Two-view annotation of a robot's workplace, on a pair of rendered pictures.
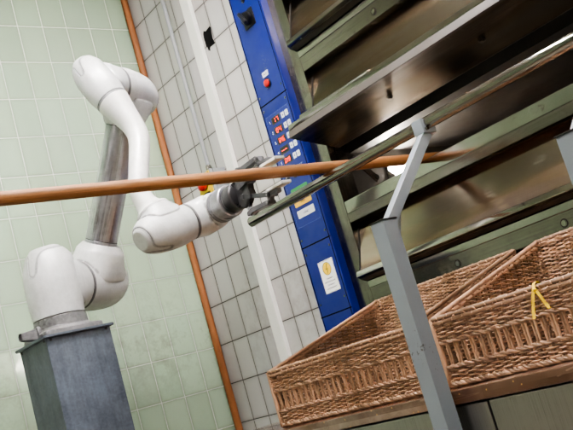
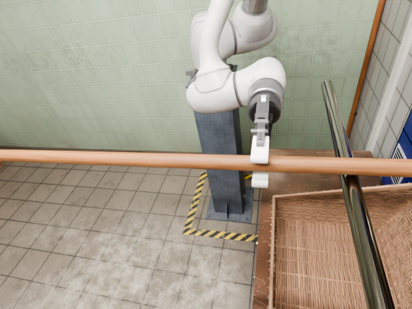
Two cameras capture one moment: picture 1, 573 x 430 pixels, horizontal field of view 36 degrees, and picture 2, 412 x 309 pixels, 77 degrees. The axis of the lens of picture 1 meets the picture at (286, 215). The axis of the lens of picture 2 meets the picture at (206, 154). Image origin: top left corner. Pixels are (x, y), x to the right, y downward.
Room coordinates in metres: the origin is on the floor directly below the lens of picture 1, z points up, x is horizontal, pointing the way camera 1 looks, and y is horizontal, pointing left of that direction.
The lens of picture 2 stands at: (1.88, -0.26, 1.54)
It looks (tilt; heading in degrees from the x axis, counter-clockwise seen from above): 41 degrees down; 60
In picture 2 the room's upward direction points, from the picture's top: 12 degrees counter-clockwise
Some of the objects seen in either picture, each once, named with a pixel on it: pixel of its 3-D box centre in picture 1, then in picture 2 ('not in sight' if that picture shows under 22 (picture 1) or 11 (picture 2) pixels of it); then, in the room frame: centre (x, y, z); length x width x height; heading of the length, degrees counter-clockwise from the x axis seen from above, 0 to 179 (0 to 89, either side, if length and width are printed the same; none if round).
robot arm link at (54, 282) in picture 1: (53, 281); (209, 39); (2.58, 0.72, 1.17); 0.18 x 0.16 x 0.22; 157
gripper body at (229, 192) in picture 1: (241, 194); (263, 116); (2.26, 0.10, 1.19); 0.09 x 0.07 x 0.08; 41
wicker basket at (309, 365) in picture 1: (396, 339); (354, 278); (2.33, -0.18, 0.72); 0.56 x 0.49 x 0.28; 40
